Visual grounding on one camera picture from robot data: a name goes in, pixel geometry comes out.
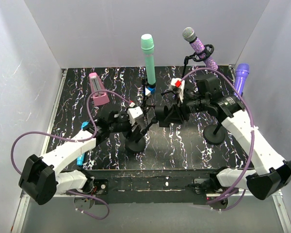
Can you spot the black front mounting rail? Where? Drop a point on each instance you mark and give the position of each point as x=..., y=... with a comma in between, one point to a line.
x=152, y=185

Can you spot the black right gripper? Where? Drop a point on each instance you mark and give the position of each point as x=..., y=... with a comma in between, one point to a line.
x=173, y=114

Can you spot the blue and white block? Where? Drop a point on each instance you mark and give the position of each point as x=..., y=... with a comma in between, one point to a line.
x=149, y=91

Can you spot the black tripod stand with ring clamp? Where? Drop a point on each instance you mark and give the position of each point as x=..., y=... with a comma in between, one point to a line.
x=145, y=107

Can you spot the mint green microphone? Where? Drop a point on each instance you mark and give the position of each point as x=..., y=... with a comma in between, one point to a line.
x=147, y=46

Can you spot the black round-base stand right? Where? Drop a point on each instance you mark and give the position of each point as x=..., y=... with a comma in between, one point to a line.
x=214, y=134

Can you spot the glitter purple silver-head microphone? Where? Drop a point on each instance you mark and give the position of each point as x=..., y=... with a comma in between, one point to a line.
x=200, y=49

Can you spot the black round-base clip stand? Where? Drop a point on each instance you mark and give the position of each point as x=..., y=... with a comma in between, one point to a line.
x=134, y=140

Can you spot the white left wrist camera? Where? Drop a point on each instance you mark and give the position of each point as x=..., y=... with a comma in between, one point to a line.
x=135, y=112

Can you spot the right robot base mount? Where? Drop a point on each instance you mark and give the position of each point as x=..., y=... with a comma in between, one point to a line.
x=203, y=186

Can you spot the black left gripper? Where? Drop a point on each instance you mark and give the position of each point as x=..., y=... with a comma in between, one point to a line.
x=136, y=132

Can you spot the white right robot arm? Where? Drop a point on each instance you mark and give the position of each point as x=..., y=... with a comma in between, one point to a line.
x=270, y=172

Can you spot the solid purple microphone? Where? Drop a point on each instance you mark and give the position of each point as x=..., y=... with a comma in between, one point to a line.
x=241, y=74

